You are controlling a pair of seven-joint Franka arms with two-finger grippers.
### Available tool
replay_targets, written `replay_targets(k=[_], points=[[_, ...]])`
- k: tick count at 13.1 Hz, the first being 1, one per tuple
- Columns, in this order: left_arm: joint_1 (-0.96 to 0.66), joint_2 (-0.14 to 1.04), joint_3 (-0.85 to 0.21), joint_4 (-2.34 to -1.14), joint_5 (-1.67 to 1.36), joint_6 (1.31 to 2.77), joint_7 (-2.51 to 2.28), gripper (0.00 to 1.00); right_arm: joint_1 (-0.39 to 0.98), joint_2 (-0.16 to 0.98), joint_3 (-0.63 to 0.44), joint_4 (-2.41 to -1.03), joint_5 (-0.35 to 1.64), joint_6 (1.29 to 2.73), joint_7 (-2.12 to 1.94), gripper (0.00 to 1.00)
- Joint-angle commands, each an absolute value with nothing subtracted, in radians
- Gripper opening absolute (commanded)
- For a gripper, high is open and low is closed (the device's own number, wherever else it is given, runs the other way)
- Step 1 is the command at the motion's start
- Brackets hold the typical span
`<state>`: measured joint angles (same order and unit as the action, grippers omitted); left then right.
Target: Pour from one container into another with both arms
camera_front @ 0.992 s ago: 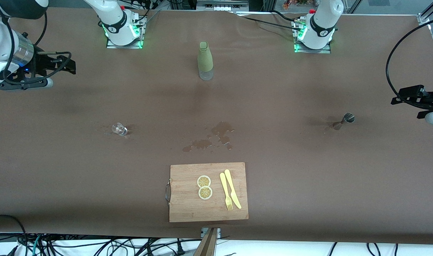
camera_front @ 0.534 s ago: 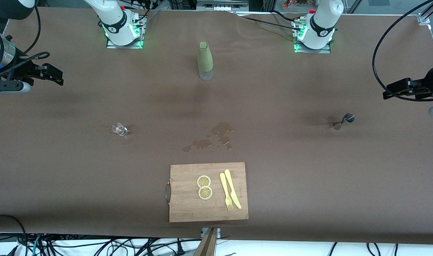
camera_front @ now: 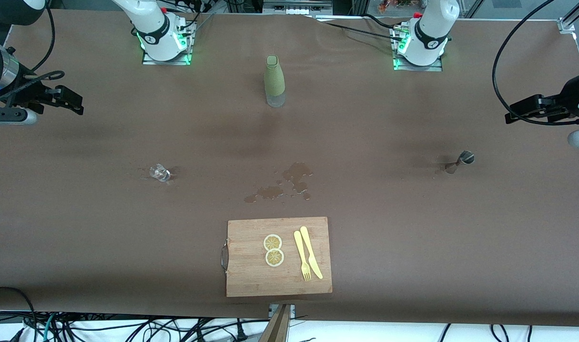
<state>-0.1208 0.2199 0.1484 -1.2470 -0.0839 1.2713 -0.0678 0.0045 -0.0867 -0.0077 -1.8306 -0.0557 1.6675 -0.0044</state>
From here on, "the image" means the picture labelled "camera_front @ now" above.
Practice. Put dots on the brown table cover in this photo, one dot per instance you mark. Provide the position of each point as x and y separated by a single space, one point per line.
104 237

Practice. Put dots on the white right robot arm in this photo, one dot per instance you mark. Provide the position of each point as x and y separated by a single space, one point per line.
151 23

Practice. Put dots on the aluminium frame profile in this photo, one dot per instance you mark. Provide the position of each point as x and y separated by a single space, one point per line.
566 24

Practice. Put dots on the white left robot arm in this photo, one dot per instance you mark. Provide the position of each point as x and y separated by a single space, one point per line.
432 28

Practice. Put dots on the grey device box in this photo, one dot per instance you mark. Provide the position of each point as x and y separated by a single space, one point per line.
296 7

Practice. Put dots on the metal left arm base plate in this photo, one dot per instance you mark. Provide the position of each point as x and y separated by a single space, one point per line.
434 68

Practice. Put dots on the clear glass shaker cup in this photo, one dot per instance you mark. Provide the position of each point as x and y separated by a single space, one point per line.
160 173

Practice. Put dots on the green sleeved glass bottle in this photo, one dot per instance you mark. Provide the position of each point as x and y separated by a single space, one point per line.
274 80

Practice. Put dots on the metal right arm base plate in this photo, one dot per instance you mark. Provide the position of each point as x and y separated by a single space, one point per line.
149 61

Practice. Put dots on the yellow plastic knife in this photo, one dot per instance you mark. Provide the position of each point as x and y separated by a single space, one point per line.
308 247

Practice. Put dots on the metal bracket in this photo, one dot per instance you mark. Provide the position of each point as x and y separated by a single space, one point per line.
292 311

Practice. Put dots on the wooden beam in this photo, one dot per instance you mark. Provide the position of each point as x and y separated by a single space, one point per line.
276 330

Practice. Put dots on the metal jigger measuring cup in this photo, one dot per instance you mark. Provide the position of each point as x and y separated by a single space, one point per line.
467 157

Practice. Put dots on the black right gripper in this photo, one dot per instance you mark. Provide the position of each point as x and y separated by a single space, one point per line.
22 90

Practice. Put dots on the dark liquid spill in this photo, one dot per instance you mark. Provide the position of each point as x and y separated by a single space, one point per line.
296 172

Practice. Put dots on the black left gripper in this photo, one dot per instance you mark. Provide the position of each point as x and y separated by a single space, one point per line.
568 94

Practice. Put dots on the wooden cutting board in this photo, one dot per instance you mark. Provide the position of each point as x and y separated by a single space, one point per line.
251 275

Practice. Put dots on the yellow plastic fork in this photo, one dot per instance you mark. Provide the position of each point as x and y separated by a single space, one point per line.
300 251

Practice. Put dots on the lemon slice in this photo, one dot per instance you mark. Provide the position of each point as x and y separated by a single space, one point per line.
274 258
272 242

